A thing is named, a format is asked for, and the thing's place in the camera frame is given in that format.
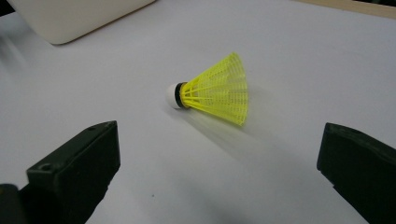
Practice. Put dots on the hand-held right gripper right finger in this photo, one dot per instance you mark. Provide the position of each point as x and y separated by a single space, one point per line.
364 168

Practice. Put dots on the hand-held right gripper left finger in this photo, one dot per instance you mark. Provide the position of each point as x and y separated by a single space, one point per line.
74 168

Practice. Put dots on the white plastic storage bin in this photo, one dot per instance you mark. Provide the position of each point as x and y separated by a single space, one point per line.
77 18

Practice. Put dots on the yellow plastic shuttlecock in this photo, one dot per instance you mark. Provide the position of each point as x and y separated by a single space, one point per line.
218 93

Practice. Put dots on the white table mat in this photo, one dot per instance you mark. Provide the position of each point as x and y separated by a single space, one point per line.
295 56

